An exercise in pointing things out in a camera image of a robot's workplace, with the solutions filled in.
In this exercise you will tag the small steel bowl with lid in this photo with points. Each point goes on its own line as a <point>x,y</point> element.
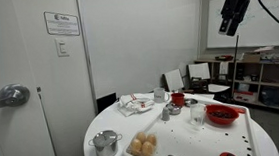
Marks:
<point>173,109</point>

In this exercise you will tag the thin black pole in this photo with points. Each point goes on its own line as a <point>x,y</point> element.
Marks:
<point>237,57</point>

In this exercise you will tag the wooden shelf unit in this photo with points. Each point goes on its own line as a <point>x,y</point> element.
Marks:
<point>261,75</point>

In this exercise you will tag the white mug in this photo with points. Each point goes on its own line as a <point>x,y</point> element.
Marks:
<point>159,95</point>

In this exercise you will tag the flat red object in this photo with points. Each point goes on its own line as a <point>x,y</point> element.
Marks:
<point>224,58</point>

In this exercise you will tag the brown cardboard box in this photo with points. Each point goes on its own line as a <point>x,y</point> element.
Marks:
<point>251,57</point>

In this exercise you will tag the red mug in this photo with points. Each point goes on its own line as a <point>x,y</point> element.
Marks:
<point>178,100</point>

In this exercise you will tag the white square panel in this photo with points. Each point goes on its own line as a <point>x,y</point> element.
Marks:
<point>199,71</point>
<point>174,80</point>

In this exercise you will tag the white wall sign plaque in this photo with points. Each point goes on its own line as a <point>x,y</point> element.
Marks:
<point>61,24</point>

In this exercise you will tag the red bowl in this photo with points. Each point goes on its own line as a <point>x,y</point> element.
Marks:
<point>212,116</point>

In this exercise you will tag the small open steel bowl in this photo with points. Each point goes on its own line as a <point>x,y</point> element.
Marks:
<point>191,102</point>

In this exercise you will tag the white plastic tray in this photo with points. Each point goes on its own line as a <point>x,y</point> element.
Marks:
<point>191,140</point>

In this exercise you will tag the red and white box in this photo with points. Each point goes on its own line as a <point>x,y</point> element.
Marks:
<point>245,97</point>

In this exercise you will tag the white light switch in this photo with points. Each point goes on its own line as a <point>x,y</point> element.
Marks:
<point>62,47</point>

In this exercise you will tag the golden bread roll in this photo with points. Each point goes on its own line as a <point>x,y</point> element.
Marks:
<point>140,137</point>
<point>151,139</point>
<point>147,150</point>
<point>136,145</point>

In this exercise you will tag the steel shaker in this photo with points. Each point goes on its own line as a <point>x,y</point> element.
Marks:
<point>165,114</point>

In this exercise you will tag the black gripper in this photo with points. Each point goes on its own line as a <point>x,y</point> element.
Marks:
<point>235,3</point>

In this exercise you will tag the steel pot with lid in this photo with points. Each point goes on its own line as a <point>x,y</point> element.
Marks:
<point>105,149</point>

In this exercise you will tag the dark beans pile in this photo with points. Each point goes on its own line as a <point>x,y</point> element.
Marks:
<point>222,114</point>

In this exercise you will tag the black box on floor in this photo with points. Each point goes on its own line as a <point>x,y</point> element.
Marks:
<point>106,102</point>

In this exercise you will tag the white cloth with red stripes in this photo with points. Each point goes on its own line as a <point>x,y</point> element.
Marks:
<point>131,105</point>

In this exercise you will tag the clear plastic jug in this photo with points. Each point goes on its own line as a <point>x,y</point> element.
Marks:
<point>197,117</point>

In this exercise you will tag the black bag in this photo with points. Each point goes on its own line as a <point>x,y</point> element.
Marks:
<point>271,96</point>

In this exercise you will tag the large wall whiteboard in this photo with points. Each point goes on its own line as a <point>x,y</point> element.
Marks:
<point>262,28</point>

